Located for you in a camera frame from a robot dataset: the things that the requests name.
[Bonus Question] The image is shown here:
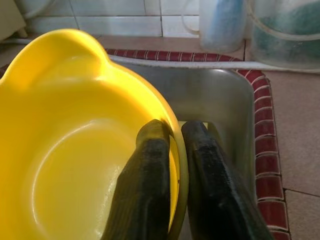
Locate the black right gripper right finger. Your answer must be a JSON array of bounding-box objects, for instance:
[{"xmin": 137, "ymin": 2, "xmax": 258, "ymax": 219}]
[{"xmin": 180, "ymin": 120, "xmax": 276, "ymax": 240}]

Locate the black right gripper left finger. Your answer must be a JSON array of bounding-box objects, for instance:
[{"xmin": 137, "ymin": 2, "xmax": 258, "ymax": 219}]
[{"xmin": 99, "ymin": 118, "xmax": 181, "ymax": 240}]

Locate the yellow plastic bowl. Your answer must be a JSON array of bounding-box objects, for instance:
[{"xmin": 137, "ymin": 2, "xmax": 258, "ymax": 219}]
[{"xmin": 0, "ymin": 28, "xmax": 190, "ymax": 240}]

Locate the stainless steel sink basin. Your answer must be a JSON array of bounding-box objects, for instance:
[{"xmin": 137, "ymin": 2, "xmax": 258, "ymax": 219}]
[{"xmin": 106, "ymin": 55, "xmax": 260, "ymax": 240}]

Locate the clear plastic toothbrush cup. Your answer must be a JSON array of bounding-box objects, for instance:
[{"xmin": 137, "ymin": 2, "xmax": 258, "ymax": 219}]
[{"xmin": 180, "ymin": 0, "xmax": 248, "ymax": 53}]

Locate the clear small bucket with scourer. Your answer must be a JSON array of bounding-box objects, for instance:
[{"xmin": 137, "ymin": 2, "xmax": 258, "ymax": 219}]
[{"xmin": 246, "ymin": 0, "xmax": 320, "ymax": 74}]

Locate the white water hose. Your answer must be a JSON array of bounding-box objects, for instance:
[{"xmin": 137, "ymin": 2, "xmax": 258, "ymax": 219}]
[{"xmin": 107, "ymin": 57, "xmax": 320, "ymax": 74}]

